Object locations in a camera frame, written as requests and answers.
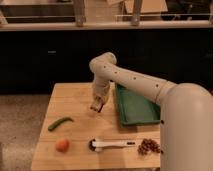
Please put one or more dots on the wooden table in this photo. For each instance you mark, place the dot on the wooden table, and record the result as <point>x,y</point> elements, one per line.
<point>74,100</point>

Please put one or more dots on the dark rectangular eraser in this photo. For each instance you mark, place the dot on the dark rectangular eraser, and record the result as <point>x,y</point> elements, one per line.
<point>97,107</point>

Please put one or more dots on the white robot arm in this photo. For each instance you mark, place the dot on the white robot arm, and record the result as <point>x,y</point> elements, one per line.
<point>186,113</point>

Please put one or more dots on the brown grape bunch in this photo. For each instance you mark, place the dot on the brown grape bunch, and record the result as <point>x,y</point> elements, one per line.
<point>148,145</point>

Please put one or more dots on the dark cabinet counter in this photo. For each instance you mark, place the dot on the dark cabinet counter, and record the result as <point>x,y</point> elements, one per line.
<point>35,57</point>

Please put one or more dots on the green plastic tray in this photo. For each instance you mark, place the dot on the green plastic tray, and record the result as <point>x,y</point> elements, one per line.
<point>134,109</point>

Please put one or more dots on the green pea pod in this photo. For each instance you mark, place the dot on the green pea pod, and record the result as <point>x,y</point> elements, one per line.
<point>58,122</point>

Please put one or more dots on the orange round fruit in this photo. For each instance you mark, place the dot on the orange round fruit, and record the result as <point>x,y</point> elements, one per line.
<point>62,145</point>

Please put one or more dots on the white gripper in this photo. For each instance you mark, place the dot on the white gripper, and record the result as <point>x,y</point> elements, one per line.
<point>100,91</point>

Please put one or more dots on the white black brush tool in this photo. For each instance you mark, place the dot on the white black brush tool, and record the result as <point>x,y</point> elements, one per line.
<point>97,145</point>

